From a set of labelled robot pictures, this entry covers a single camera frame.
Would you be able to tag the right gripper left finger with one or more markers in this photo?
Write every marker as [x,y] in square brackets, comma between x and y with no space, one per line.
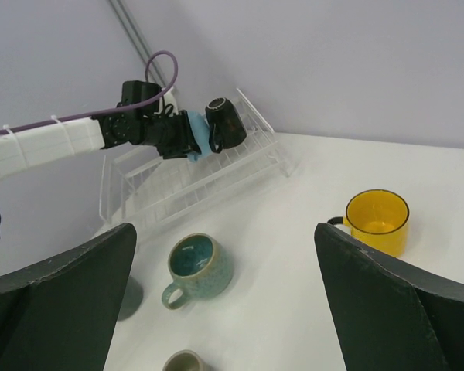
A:
[60,313]

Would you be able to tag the teal speckled ceramic mug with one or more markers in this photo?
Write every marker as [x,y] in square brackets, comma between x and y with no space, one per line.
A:
[200,268]

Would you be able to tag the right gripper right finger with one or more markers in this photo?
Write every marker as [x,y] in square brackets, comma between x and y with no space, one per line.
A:
[389,314]

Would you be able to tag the dark green mug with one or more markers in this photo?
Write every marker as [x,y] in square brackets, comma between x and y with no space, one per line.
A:
[132,300]

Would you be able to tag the light blue cup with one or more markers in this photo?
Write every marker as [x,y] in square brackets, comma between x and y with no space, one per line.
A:
[201,134]

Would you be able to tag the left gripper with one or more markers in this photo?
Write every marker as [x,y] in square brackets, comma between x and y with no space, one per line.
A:
[172,136]

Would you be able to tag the black mug white inside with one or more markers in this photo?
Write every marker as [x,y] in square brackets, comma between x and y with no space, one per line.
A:
[226,127]

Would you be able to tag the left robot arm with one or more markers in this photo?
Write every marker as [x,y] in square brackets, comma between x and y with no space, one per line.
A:
[143,117]

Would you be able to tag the small grey beige cup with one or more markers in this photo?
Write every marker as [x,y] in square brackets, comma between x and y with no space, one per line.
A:
[185,360]

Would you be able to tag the yellow enamel mug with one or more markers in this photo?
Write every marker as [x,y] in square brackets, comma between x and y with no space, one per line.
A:
[379,218]

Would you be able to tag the clear acrylic dish rack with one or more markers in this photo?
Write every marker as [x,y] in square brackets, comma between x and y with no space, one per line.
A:
[151,193]

